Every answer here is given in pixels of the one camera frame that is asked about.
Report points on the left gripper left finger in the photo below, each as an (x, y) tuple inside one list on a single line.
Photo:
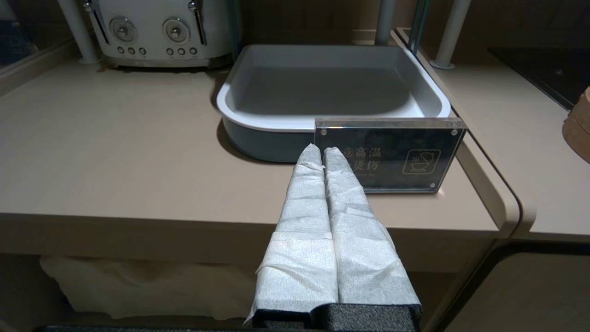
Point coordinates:
[(299, 249)]

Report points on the white metal shelf pole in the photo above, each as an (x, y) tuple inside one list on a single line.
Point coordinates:
[(386, 20), (451, 32), (78, 32)]

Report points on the clear acrylic warning sign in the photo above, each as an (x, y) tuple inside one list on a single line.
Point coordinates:
[(405, 157)]

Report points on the white-lined blue rack tray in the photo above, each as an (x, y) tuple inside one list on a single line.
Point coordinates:
[(322, 83)]

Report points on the small bamboo steamer basket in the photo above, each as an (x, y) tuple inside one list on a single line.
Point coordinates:
[(578, 133)]

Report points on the three-tier blue tray rack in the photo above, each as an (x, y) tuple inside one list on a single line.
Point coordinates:
[(418, 23)]

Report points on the black induction cooktop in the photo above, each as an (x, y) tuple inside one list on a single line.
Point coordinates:
[(548, 69)]

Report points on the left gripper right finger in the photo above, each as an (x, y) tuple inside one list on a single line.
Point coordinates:
[(364, 258)]

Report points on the white retro toaster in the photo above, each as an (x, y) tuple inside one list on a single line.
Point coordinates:
[(152, 46)]

